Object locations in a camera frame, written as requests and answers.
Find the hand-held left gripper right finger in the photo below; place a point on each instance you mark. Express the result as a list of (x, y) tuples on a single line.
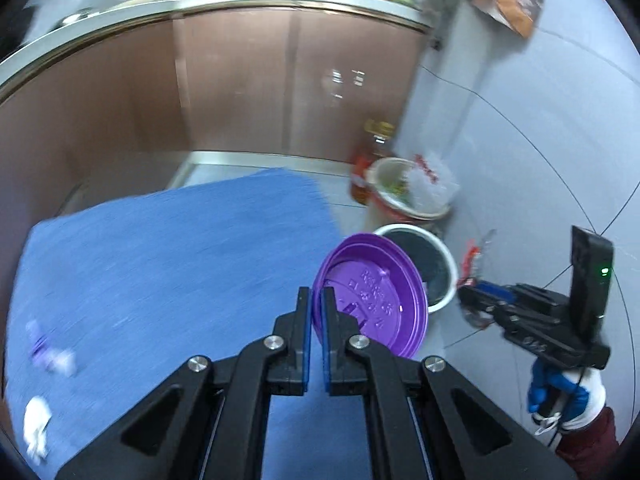
[(326, 350)]

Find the person's right forearm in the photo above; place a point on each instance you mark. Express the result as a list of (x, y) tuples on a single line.
[(595, 447)]

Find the clear plastic bag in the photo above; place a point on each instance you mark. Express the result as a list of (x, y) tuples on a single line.
[(430, 182)]

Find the red package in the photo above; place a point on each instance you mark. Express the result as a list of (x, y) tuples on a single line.
[(359, 180)]

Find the red and beige bin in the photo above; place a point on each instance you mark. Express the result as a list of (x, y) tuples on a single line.
[(387, 185)]

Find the person's right hand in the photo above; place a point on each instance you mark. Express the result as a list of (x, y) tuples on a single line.
[(590, 400)]

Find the purple and white wrapper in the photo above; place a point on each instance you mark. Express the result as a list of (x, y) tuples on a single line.
[(50, 355)]

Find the blue towel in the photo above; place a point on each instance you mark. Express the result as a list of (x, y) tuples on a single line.
[(175, 270)]

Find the white crumpled paper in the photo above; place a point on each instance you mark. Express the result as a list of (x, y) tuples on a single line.
[(37, 425)]

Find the white bin with black liner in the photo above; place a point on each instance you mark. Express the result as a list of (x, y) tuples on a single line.
[(435, 265)]

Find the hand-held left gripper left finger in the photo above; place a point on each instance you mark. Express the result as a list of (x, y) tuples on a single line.
[(306, 345)]

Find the yellow cooking oil bottle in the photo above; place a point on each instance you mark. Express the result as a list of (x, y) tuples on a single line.
[(379, 137)]

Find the clear red wrapper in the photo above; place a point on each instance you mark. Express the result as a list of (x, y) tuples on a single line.
[(470, 260)]

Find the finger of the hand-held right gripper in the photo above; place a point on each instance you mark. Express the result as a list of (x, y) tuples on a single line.
[(480, 307), (495, 292)]

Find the purple plastic lid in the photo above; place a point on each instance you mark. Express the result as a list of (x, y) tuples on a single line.
[(380, 290)]

